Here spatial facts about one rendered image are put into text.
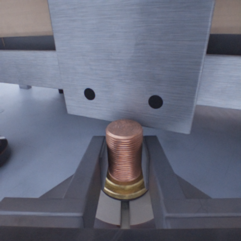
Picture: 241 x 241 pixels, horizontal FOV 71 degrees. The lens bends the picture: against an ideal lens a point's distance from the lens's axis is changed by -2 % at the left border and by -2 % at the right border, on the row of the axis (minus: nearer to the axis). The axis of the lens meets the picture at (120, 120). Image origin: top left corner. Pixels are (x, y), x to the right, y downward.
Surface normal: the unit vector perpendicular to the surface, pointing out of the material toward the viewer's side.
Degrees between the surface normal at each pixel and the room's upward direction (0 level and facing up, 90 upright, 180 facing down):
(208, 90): 90
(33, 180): 180
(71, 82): 90
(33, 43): 90
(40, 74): 90
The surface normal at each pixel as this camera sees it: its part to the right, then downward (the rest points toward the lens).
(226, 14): -0.37, 0.45
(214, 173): -0.02, -0.88
